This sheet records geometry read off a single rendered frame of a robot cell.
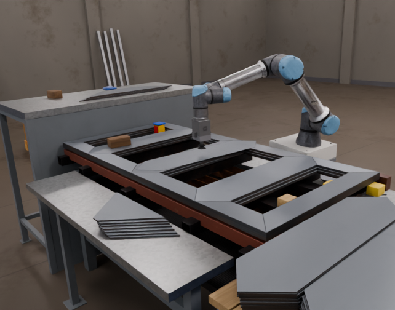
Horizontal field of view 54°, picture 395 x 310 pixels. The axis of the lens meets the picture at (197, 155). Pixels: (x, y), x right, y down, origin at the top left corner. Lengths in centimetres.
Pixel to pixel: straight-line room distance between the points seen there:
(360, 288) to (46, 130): 192
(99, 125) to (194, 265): 153
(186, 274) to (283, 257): 30
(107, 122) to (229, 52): 990
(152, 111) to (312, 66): 977
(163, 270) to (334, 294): 51
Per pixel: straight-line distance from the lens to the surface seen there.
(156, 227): 143
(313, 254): 112
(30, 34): 946
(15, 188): 307
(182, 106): 293
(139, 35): 1049
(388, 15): 1108
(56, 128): 246
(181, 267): 123
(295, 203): 142
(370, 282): 105
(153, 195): 166
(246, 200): 148
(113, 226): 147
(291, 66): 203
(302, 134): 239
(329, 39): 1191
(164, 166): 182
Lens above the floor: 143
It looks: 17 degrees down
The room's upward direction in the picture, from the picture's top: 2 degrees counter-clockwise
